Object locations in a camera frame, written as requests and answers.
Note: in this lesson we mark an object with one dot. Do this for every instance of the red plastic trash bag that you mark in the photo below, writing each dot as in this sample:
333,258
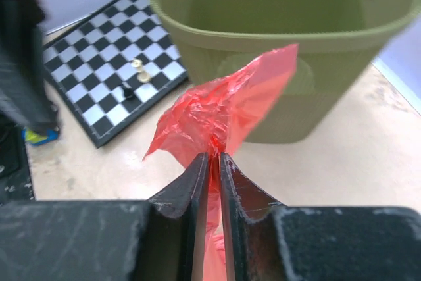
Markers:
216,117

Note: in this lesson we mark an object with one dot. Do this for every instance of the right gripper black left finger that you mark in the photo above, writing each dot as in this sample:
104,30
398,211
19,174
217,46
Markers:
161,238

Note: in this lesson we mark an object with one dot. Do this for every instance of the black white chessboard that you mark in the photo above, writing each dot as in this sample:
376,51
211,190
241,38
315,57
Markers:
87,64

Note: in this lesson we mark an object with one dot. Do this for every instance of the cream chess piece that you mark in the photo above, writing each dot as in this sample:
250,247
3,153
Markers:
142,75

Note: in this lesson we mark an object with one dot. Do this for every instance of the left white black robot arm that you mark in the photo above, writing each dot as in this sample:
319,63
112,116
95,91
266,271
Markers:
28,116

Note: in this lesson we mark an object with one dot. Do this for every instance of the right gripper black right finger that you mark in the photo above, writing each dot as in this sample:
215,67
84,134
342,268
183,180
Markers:
267,240

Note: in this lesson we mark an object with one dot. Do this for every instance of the olive green mesh trash bin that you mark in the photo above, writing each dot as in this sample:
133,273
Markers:
336,39

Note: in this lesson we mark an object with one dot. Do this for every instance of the black chess piece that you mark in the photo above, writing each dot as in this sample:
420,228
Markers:
127,91

